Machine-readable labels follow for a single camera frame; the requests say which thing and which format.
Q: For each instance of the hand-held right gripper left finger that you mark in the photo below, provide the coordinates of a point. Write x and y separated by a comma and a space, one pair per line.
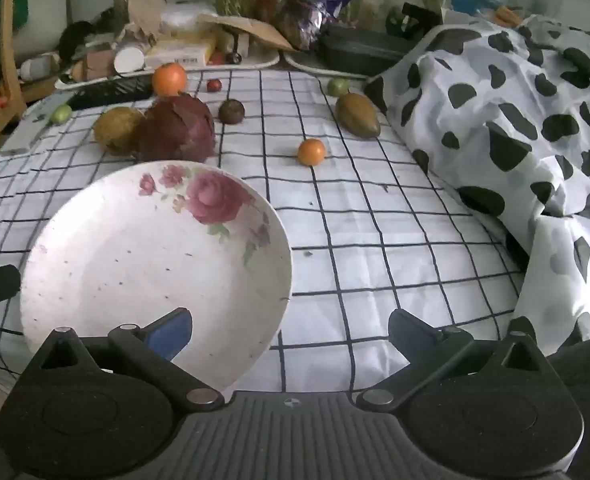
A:
172, 334

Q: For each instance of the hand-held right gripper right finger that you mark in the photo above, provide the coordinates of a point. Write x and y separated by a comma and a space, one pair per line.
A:
407, 330

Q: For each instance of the white floral plate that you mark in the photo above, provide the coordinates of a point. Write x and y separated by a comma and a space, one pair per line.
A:
125, 260

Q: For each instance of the yellow-green pear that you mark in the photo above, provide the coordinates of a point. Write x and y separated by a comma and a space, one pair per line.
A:
115, 130

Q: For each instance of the small orange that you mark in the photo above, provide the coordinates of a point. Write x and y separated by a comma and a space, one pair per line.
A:
311, 152

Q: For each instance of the red cabbage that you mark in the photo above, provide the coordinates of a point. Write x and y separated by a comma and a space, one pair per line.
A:
175, 130

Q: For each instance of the black white checked sheet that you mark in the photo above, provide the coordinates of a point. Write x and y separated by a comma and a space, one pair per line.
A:
375, 240

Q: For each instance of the small green fruit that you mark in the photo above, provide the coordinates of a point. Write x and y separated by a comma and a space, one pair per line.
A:
61, 114
338, 86

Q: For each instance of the green-brown mango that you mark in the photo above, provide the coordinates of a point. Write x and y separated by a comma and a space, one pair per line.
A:
357, 115

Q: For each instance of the black keyboard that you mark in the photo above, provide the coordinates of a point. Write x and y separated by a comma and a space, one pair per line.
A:
110, 93

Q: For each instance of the grey cylinder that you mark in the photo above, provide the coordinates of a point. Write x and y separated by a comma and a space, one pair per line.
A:
37, 66

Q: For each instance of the dark brown round fruit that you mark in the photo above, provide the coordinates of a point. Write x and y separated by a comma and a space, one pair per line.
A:
231, 112

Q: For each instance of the cow print blanket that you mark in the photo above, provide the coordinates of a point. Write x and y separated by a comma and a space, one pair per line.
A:
505, 120

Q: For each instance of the small brown box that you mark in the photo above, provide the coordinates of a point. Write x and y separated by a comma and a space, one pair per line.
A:
100, 62

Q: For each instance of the small red fruit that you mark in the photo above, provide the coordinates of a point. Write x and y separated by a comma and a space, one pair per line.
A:
214, 85

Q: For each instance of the large orange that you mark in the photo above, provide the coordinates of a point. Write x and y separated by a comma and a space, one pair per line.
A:
170, 79

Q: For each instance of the black round object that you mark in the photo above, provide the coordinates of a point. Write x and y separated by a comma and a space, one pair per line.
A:
75, 37

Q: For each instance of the white cylinder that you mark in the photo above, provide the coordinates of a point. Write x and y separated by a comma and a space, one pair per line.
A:
129, 60

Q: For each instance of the yellow box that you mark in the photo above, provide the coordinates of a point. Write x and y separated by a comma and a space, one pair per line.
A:
180, 52

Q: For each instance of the white tray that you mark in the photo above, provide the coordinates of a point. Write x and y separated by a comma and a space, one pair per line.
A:
305, 67
255, 63

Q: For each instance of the black case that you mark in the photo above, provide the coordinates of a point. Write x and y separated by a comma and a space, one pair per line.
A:
360, 50

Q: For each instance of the torn brown paper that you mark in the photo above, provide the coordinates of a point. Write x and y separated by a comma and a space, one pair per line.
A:
145, 10

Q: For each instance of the black box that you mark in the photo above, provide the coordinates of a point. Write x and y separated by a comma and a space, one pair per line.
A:
415, 17

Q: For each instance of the brown cardboard sheet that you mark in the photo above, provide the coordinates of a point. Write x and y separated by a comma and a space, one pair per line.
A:
255, 30

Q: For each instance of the white plastic bag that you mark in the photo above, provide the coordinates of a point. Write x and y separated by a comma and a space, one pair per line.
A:
190, 15

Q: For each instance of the purple foil bag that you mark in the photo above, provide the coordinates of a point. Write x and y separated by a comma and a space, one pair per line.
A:
320, 0

